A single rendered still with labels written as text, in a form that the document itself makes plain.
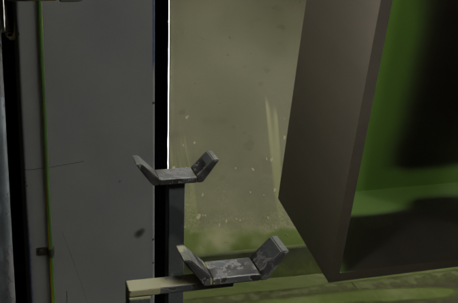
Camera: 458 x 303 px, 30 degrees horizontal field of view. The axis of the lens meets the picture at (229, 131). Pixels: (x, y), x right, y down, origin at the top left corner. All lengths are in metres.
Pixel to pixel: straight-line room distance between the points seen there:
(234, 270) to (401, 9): 1.55
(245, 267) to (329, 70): 1.29
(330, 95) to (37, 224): 0.88
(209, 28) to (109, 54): 1.83
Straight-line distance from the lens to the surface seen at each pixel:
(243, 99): 2.91
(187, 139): 2.83
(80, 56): 1.15
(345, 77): 1.83
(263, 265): 0.64
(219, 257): 2.78
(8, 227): 0.67
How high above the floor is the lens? 1.39
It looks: 18 degrees down
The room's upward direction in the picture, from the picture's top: 2 degrees clockwise
